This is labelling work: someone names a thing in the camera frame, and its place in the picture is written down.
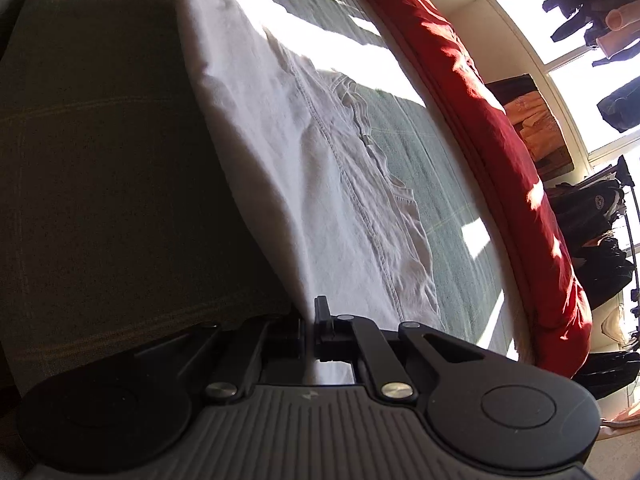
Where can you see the black garment on hanger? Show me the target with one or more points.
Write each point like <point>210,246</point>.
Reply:
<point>610,375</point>

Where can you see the green plaid bed sheet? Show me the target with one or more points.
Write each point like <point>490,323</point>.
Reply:
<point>100,160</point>

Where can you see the white printed t-shirt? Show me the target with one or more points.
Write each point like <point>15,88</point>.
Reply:
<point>280,160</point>

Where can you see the orange curtain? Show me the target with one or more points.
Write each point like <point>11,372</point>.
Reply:
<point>622,422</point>

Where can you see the light orange hanging shirt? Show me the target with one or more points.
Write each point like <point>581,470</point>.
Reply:
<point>527,110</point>

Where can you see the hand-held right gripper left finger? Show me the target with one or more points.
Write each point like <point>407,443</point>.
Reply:
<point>245,355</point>

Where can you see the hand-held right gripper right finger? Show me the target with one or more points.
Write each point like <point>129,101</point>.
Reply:
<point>325,330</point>

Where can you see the white hanging cloth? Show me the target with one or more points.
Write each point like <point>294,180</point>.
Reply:
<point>612,327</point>

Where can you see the red quilt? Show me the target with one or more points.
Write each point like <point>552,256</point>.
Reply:
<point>500,160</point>

